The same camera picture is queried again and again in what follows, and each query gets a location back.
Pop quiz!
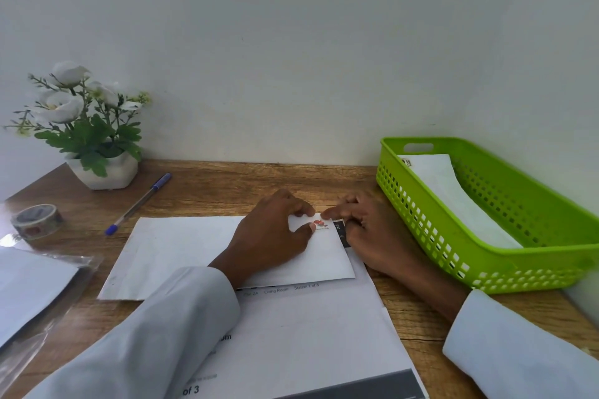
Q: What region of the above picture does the person's right hand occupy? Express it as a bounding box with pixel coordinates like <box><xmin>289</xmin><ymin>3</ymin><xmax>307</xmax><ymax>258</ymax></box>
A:
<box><xmin>320</xmin><ymin>191</ymin><xmax>423</xmax><ymax>279</ymax></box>

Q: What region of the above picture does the person's left hand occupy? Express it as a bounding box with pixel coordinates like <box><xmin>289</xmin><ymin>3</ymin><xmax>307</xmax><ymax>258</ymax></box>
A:
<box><xmin>208</xmin><ymin>188</ymin><xmax>318</xmax><ymax>290</ymax></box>

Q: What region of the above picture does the long white envelope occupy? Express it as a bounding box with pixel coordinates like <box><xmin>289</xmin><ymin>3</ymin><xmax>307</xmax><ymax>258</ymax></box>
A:
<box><xmin>97</xmin><ymin>212</ymin><xmax>356</xmax><ymax>301</ymax></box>
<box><xmin>397</xmin><ymin>154</ymin><xmax>524</xmax><ymax>250</ymax></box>

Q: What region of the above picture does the stack of printed papers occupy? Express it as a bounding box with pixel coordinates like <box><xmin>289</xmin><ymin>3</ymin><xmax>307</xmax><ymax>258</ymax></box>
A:
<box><xmin>180</xmin><ymin>219</ymin><xmax>429</xmax><ymax>399</ymax></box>

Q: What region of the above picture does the green plastic basket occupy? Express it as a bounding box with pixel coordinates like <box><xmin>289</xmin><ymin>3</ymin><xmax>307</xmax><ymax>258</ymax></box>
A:
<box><xmin>376</xmin><ymin>137</ymin><xmax>599</xmax><ymax>296</ymax></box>

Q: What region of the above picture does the patterned tape roll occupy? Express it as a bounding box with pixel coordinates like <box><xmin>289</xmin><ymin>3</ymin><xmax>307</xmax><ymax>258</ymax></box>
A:
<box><xmin>10</xmin><ymin>203</ymin><xmax>65</xmax><ymax>241</ymax></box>

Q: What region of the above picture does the plastic-wrapped white envelope pack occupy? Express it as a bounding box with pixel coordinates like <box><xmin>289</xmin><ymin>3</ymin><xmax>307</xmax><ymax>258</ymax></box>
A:
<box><xmin>0</xmin><ymin>233</ymin><xmax>105</xmax><ymax>395</ymax></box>

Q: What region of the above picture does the person's left forearm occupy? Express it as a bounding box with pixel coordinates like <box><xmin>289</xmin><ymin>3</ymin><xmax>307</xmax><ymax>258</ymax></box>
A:
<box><xmin>23</xmin><ymin>266</ymin><xmax>242</xmax><ymax>399</ymax></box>

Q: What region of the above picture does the person's right forearm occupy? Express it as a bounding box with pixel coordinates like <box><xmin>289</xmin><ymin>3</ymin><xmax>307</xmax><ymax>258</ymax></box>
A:
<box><xmin>397</xmin><ymin>256</ymin><xmax>599</xmax><ymax>399</ymax></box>

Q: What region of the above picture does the blue ballpoint pen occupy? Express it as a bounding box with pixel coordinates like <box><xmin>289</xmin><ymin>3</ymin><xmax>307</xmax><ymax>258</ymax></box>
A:
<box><xmin>104</xmin><ymin>173</ymin><xmax>173</xmax><ymax>237</ymax></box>

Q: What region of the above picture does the potted white flower plant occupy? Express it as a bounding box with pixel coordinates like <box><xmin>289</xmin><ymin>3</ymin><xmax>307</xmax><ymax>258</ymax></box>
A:
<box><xmin>4</xmin><ymin>60</ymin><xmax>152</xmax><ymax>191</ymax></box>

